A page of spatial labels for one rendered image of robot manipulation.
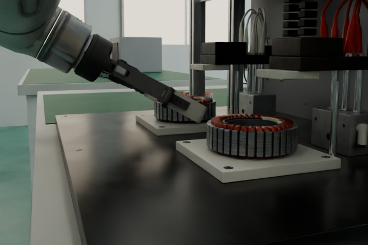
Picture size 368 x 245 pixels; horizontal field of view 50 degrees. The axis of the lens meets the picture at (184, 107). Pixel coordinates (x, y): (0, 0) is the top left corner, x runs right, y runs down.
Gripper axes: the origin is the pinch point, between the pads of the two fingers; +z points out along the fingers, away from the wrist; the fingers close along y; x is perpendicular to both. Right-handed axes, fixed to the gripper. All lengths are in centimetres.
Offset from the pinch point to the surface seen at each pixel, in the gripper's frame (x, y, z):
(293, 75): -8.4, -27.2, -0.1
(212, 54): -10.6, -1.8, -0.6
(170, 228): 10.4, -39.8, -11.8
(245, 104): -6.1, -0.9, 10.5
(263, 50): -16.5, -1.7, 8.1
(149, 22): -96, 448, 74
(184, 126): 3.0, -6.9, -1.1
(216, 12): -158, 449, 150
